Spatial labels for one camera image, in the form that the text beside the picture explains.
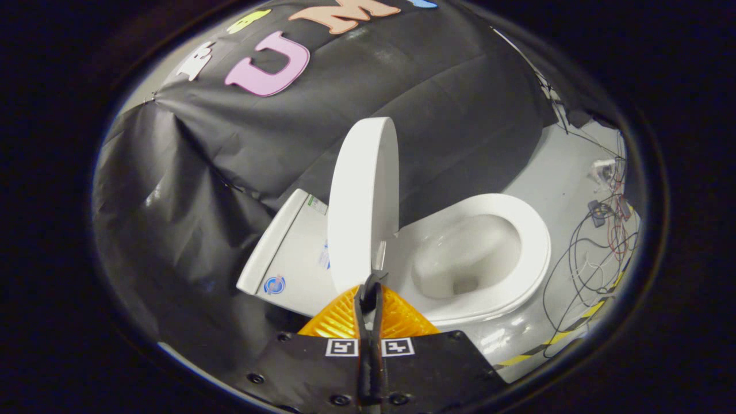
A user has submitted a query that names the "white ceramic toilet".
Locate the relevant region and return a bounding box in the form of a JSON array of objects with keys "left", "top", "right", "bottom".
[{"left": 236, "top": 189, "right": 551, "bottom": 329}]

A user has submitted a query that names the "tangle of floor cables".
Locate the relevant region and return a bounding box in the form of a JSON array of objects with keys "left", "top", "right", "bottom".
[{"left": 540, "top": 132, "right": 642, "bottom": 358}]

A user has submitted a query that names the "yellow black floor tape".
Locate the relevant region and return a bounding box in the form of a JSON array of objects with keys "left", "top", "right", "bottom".
[{"left": 493, "top": 267, "right": 628, "bottom": 370}]

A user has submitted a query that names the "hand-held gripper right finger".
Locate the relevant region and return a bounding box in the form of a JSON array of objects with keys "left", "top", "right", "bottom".
[{"left": 368, "top": 271, "right": 509, "bottom": 414}]

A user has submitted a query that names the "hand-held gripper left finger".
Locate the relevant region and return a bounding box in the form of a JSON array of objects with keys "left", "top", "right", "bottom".
[{"left": 236, "top": 271, "right": 374, "bottom": 414}]

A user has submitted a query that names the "metal tripod stand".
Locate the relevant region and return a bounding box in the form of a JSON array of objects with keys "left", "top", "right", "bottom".
[{"left": 532, "top": 69, "right": 578, "bottom": 136}]

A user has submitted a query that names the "white toilet lid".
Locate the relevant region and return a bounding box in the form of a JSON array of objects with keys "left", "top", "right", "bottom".
[{"left": 327, "top": 117, "right": 400, "bottom": 294}]

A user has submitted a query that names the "black backdrop cloth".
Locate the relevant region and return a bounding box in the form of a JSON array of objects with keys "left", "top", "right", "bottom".
[{"left": 92, "top": 0, "right": 581, "bottom": 369}]

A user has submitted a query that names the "black lid pull tab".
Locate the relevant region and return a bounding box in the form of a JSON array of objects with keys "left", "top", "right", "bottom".
[{"left": 362, "top": 270, "right": 389, "bottom": 297}]

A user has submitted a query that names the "white toilet seat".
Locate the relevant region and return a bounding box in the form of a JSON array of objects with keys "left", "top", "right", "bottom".
[{"left": 396, "top": 193, "right": 551, "bottom": 324}]

